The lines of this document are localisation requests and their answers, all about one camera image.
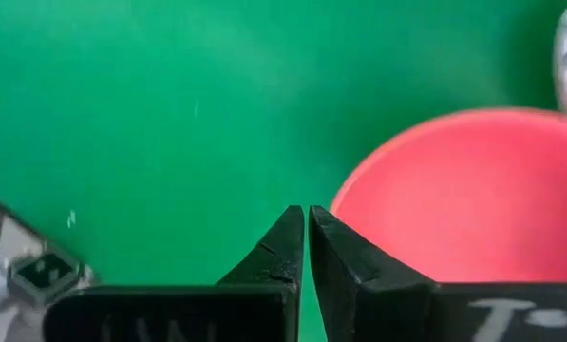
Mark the red plastic bowl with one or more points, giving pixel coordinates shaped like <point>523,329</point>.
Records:
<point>478,199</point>

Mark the green table mat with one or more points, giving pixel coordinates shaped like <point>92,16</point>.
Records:
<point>169,119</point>

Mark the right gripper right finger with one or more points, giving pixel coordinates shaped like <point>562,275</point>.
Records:
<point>383,309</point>

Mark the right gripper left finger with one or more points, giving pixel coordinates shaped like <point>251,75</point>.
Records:
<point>193,313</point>

